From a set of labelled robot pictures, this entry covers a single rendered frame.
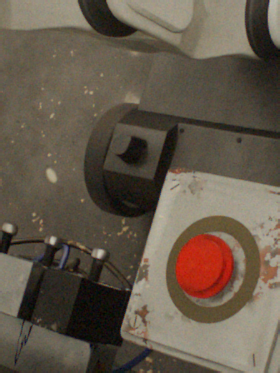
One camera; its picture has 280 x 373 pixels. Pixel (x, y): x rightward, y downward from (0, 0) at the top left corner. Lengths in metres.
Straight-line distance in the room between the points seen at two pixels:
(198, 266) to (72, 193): 1.35
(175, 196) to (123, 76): 1.31
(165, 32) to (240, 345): 0.65
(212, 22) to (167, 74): 0.34
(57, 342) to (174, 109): 0.78
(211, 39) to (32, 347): 0.56
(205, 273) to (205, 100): 1.02
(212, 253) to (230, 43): 0.80
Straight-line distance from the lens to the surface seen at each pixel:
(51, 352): 0.94
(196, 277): 0.61
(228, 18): 1.38
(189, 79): 1.65
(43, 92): 2.07
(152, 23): 1.18
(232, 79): 1.60
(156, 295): 0.64
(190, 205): 0.64
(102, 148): 1.67
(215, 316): 0.62
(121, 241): 1.85
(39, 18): 1.10
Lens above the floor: 1.46
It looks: 52 degrees down
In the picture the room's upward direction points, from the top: 67 degrees counter-clockwise
